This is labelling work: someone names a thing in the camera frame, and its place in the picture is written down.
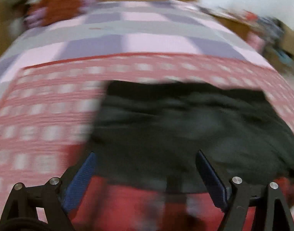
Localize red and black puffer jacket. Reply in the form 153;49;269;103
70;81;294;230

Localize red white checkered mat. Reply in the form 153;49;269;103
0;53;294;217

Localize pink plush bag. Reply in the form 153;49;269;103
247;31;266;54

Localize cardboard box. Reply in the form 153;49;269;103
280;24;294;56

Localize wooden nightstand dresser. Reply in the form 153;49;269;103
212;14;251;41

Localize pastel checkered bed quilt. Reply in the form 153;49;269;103
0;1;269;98

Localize orange-brown jacket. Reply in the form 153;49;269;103
24;0;81;29

